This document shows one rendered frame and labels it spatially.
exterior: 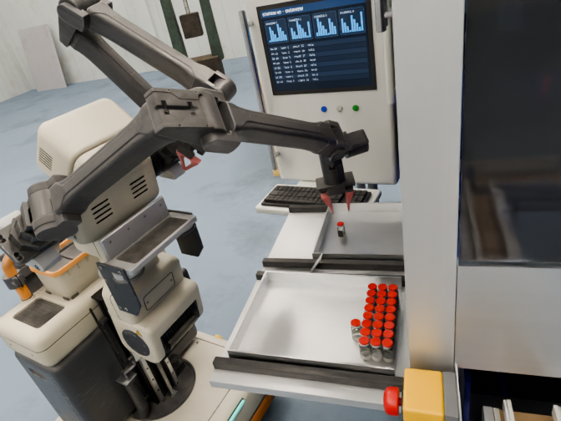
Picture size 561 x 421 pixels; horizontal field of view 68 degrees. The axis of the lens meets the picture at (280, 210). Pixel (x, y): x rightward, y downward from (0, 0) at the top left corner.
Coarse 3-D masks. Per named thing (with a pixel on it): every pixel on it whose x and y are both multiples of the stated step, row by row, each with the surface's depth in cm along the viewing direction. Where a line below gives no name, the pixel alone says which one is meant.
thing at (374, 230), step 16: (336, 208) 132; (352, 208) 130; (368, 208) 128; (384, 208) 127; (400, 208) 125; (352, 224) 125; (368, 224) 124; (384, 224) 122; (400, 224) 121; (320, 240) 118; (336, 240) 120; (352, 240) 118; (368, 240) 117; (384, 240) 115; (400, 240) 114; (336, 256) 109; (352, 256) 108; (368, 256) 106; (384, 256) 105; (400, 256) 104
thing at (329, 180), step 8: (328, 168) 107; (336, 168) 107; (328, 176) 108; (336, 176) 108; (344, 176) 110; (352, 176) 111; (320, 184) 112; (328, 184) 110; (336, 184) 109; (344, 184) 108; (352, 184) 108
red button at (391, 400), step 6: (390, 390) 62; (396, 390) 61; (384, 396) 62; (390, 396) 61; (396, 396) 61; (384, 402) 61; (390, 402) 60; (396, 402) 60; (384, 408) 61; (390, 408) 60; (396, 408) 60; (390, 414) 61; (396, 414) 60
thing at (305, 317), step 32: (288, 288) 106; (320, 288) 103; (352, 288) 101; (256, 320) 98; (288, 320) 96; (320, 320) 94; (256, 352) 90; (288, 352) 88; (320, 352) 87; (352, 352) 85
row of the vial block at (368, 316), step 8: (368, 288) 94; (376, 288) 93; (368, 296) 92; (376, 296) 93; (368, 304) 89; (376, 304) 93; (368, 312) 87; (368, 320) 85; (368, 328) 84; (368, 336) 83; (360, 344) 81; (368, 344) 81; (360, 352) 83; (368, 352) 82
